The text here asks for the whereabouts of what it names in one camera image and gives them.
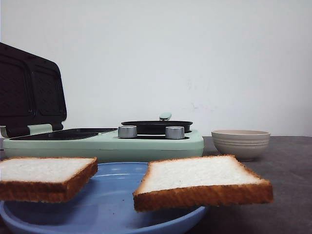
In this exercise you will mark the cream ribbed bowl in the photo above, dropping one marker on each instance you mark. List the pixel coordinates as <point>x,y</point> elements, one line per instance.
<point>243,144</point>

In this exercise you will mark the white bread slice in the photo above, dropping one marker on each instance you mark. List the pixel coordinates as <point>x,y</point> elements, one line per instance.
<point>200,181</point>
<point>45,179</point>

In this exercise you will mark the silver control knob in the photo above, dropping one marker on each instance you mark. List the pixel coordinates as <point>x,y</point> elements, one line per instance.
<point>127,131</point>
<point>174,132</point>

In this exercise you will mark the mint breakfast maker lid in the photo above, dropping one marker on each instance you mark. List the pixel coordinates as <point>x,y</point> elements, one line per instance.
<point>31,92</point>

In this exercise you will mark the left silver control knob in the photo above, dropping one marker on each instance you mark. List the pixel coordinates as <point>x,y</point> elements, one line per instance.
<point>127,131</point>

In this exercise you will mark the black frying pan green handle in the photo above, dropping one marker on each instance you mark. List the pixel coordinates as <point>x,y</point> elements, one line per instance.
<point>157,127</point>

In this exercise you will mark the blue round plate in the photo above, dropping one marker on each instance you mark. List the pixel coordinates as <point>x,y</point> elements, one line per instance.
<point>104,206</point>

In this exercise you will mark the mint green breakfast maker base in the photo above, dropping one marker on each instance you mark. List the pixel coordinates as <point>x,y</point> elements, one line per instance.
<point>104,144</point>

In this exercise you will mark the right silver control knob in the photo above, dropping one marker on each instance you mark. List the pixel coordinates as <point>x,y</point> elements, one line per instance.
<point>174,132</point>

